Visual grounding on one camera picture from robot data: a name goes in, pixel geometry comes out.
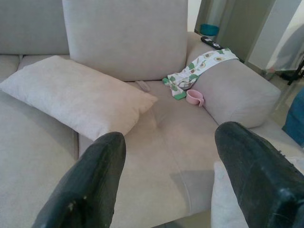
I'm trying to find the beige sofa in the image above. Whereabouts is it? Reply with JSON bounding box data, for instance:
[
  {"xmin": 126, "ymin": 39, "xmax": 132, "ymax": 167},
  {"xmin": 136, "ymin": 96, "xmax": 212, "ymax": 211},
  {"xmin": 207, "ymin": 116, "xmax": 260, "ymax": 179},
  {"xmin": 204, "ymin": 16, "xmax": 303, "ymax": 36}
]
[{"xmin": 0, "ymin": 0, "xmax": 304, "ymax": 228}]

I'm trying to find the large beige back cushion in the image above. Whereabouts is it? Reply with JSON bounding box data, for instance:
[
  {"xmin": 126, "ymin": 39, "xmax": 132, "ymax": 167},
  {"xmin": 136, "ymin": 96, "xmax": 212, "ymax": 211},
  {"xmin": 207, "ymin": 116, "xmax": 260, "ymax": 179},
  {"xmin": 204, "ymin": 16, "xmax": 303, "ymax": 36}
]
[{"xmin": 61, "ymin": 0, "xmax": 189, "ymax": 83}]

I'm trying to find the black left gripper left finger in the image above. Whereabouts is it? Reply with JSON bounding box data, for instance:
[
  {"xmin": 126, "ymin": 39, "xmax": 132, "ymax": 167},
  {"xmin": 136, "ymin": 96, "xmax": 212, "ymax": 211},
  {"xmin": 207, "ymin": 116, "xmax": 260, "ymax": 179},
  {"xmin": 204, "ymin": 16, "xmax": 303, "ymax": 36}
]
[{"xmin": 33, "ymin": 132, "xmax": 127, "ymax": 228}]

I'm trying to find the white plain pillow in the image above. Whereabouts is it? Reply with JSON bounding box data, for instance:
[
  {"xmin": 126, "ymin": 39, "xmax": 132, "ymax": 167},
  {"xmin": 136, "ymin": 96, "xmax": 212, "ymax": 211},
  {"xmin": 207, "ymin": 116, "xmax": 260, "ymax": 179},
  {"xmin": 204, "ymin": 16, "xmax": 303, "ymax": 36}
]
[{"xmin": 0, "ymin": 55, "xmax": 159, "ymax": 141}]

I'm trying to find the black remote control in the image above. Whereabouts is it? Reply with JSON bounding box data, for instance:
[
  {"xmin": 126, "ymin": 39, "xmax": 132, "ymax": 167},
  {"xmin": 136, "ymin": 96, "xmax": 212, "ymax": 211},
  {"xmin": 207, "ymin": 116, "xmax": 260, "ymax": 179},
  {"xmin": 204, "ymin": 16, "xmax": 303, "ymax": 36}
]
[{"xmin": 200, "ymin": 36, "xmax": 224, "ymax": 50}]

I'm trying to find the black stand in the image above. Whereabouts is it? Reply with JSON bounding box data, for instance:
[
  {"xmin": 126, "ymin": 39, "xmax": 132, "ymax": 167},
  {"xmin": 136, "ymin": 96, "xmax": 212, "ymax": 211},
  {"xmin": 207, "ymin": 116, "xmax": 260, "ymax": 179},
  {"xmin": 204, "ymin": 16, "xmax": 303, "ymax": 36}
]
[{"xmin": 280, "ymin": 62, "xmax": 304, "ymax": 86}]

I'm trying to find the beige textured pillow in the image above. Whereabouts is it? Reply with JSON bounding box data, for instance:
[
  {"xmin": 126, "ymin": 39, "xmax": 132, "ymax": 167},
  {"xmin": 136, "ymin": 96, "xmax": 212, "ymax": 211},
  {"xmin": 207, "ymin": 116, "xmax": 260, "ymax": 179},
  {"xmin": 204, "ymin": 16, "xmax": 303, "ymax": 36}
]
[{"xmin": 210, "ymin": 155, "xmax": 304, "ymax": 228}]

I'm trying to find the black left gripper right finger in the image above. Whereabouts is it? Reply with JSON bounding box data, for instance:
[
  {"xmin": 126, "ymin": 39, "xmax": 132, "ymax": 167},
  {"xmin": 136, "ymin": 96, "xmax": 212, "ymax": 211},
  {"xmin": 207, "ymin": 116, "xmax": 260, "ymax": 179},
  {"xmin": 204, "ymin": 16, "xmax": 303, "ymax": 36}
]
[{"xmin": 214, "ymin": 121, "xmax": 304, "ymax": 228}]

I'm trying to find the teal bowl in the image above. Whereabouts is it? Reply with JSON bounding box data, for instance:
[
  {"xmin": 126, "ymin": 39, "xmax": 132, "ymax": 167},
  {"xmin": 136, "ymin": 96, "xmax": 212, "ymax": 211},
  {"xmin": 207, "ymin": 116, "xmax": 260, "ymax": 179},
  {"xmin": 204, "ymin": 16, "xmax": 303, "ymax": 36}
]
[{"xmin": 199, "ymin": 23, "xmax": 219, "ymax": 36}]

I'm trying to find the beige sofa armrest cushion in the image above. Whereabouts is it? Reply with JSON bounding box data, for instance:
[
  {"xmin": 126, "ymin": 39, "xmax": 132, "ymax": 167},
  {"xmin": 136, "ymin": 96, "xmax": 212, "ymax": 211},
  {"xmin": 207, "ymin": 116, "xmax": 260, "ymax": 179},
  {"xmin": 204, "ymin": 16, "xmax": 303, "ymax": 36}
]
[{"xmin": 186, "ymin": 32, "xmax": 282, "ymax": 129}]

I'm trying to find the avocado print cloth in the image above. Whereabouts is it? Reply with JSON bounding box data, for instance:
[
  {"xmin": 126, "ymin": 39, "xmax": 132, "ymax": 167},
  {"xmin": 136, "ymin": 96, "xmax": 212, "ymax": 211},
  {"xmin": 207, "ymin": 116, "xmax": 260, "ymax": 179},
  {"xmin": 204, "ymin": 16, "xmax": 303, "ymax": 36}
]
[{"xmin": 162, "ymin": 48, "xmax": 239, "ymax": 100}]

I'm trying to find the pink cup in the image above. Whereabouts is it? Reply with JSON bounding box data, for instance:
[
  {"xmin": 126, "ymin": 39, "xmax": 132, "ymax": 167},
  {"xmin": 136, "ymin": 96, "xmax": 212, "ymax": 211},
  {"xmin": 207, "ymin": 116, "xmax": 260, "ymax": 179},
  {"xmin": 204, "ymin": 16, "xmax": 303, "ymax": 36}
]
[{"xmin": 186, "ymin": 89, "xmax": 205, "ymax": 107}]

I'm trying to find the blue fabric item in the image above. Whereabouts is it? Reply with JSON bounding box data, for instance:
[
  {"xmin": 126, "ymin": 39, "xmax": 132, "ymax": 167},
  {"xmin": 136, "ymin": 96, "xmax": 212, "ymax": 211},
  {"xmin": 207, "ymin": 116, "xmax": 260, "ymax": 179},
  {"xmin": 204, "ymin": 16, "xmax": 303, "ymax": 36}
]
[{"xmin": 282, "ymin": 91, "xmax": 304, "ymax": 145}]

